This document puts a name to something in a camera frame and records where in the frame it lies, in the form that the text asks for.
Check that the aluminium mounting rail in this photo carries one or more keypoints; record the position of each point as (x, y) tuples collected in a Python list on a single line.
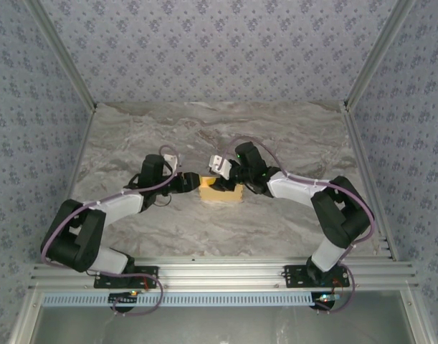
[(218, 272)]

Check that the right aluminium side rail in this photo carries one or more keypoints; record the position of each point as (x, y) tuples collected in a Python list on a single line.
[(362, 161)]

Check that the left aluminium side rail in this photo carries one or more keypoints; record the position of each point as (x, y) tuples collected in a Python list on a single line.
[(66, 179)]

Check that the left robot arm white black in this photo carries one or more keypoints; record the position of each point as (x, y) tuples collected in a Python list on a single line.
[(122, 208)]

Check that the orange paper box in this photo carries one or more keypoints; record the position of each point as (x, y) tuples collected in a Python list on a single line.
[(222, 196)]

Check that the right aluminium frame post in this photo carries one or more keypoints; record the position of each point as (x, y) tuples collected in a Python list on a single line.
[(380, 53)]

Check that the aluminium frame post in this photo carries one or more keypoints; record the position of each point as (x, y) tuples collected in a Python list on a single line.
[(380, 53), (61, 53)]

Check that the left controller board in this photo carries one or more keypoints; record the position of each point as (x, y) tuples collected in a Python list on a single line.
[(123, 298)]

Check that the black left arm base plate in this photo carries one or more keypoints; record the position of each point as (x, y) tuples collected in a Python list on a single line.
[(147, 276)]

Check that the grey metal shelf panel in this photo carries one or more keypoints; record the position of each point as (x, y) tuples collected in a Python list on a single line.
[(218, 326)]

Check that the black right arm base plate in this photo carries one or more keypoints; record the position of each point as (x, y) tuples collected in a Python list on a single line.
[(294, 276)]

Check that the controller board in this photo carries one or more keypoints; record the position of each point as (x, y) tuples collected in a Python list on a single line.
[(326, 298), (123, 298)]

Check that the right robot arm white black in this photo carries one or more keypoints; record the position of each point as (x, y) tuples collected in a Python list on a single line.
[(294, 190)]

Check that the aluminium side rail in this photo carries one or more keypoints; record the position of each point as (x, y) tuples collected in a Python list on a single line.
[(362, 161), (66, 179)]

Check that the left aluminium frame post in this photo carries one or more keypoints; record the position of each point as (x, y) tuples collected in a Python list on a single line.
[(61, 53)]

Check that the right controller board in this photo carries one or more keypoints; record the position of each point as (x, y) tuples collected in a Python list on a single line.
[(326, 298)]

